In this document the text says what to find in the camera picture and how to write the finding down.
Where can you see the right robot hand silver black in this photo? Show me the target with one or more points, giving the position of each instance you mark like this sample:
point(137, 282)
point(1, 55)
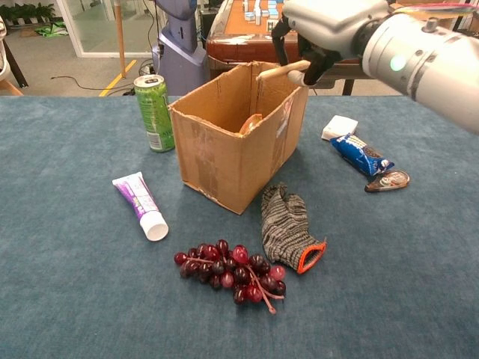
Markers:
point(329, 22)

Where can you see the red marker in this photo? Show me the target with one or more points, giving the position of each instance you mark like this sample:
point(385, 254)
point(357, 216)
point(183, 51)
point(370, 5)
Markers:
point(280, 70)

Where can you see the orange jelly cup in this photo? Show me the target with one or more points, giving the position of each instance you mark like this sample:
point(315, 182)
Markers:
point(250, 125)

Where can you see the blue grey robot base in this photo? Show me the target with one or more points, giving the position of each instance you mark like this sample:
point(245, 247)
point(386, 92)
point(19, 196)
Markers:
point(179, 56)

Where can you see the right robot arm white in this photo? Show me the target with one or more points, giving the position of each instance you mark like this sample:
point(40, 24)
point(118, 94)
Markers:
point(430, 63)

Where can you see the small white box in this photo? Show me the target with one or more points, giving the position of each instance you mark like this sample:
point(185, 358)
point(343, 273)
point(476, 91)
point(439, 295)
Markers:
point(338, 127)

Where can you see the open cardboard box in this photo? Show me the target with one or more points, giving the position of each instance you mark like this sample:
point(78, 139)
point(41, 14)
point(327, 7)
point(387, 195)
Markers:
point(224, 168)

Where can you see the brown mahjong table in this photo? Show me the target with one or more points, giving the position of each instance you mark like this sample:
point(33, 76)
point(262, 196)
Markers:
point(243, 45)

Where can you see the blue cookie packet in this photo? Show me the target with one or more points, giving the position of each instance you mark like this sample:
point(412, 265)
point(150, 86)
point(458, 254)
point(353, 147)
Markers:
point(359, 153)

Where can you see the green drink can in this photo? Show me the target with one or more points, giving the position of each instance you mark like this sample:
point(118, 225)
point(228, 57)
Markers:
point(155, 112)

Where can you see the wooden pole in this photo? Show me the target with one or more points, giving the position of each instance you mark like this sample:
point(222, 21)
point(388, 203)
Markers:
point(119, 37)

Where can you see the grey striped work glove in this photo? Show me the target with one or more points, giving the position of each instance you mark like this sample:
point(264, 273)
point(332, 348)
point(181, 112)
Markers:
point(284, 228)

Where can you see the purple white toothpaste tube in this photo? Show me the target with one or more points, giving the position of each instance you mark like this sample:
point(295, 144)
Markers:
point(140, 202)

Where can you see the bunch of red grapes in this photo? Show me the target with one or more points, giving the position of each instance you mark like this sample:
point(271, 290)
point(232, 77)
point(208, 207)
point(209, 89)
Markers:
point(232, 269)

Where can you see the green white bag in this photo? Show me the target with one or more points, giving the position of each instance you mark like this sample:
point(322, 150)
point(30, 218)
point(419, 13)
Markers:
point(52, 30)

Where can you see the green potted plants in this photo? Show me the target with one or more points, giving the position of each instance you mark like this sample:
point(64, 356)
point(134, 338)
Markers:
point(26, 13)

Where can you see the white chair wooden legs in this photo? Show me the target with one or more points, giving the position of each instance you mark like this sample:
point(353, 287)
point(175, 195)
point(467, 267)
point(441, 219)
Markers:
point(3, 69)

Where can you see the blue felt table cover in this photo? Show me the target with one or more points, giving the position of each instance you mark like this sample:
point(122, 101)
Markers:
point(75, 261)

